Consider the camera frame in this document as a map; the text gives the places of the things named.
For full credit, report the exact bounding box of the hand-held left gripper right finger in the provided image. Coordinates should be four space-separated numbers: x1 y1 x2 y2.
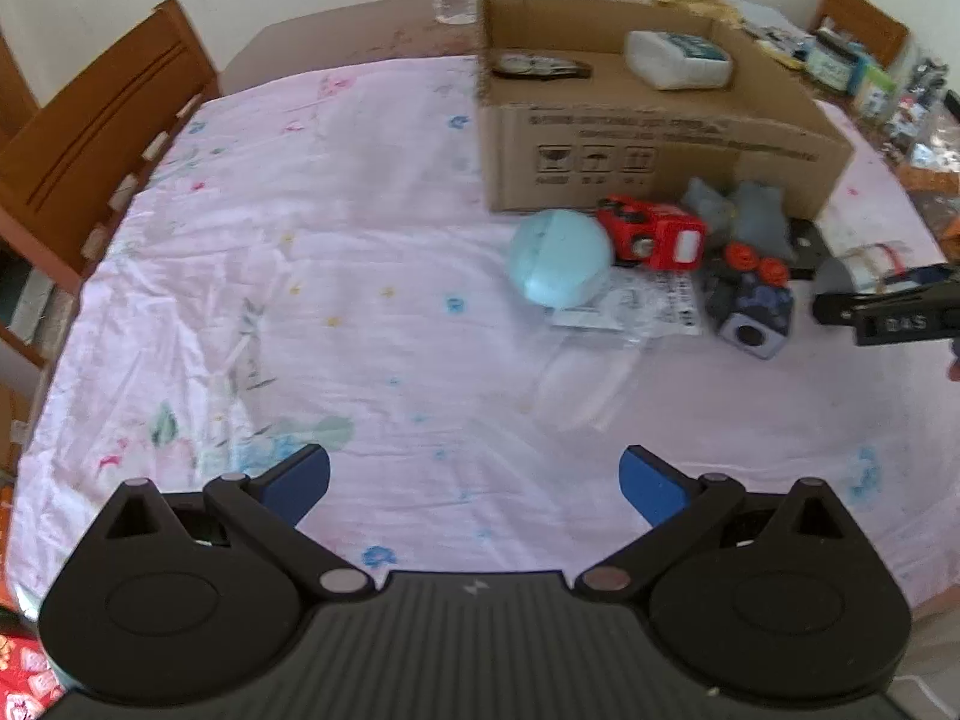
577 446 848 601

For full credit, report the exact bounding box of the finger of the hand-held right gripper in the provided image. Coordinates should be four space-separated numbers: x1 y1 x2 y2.
814 264 960 325

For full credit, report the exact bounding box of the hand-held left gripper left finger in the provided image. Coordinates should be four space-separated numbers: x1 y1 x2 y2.
105 444 368 601

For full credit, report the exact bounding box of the clear bottle of gold capsules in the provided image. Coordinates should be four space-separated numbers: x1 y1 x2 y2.
817 240 912 297

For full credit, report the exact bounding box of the black cube with orange buttons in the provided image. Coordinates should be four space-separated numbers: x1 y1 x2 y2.
703 240 796 361

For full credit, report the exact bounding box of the grey soft toy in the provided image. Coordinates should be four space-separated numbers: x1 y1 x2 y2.
681 178 797 260

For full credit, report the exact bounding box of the red toy car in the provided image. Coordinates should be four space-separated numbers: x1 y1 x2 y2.
598 195 707 272

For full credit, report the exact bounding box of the brown cardboard box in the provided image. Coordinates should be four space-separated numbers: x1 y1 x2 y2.
476 0 856 222

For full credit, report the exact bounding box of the orange package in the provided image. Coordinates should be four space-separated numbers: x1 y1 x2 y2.
896 165 960 241

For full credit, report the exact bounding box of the clear plastic bag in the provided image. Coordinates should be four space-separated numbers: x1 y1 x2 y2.
885 90 960 181

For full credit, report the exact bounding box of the clear plastic packet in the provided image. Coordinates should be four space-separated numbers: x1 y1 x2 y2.
546 270 704 338

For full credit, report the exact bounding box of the jar with green lid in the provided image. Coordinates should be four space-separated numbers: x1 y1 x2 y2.
851 60 897 117

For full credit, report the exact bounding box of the glass jar with dark lid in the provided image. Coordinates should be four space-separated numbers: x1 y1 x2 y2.
808 28 863 87

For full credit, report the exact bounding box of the pink floral tablecloth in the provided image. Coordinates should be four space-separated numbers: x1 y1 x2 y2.
15 52 953 616

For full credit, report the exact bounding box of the light blue round ball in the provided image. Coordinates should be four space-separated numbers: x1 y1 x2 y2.
510 208 614 310

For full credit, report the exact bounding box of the wooden chair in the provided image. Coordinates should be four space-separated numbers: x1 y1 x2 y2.
0 0 222 293
814 0 910 65

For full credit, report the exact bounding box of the white bottle with teal label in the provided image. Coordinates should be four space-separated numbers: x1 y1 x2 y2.
625 30 734 91

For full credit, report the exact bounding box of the red patterned packet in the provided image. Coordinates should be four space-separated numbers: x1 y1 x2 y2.
0 619 68 720

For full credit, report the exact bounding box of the gold foil bag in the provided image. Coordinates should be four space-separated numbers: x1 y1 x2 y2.
652 0 743 27

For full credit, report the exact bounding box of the dark silver flat packet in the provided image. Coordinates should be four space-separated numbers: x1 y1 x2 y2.
491 51 593 81

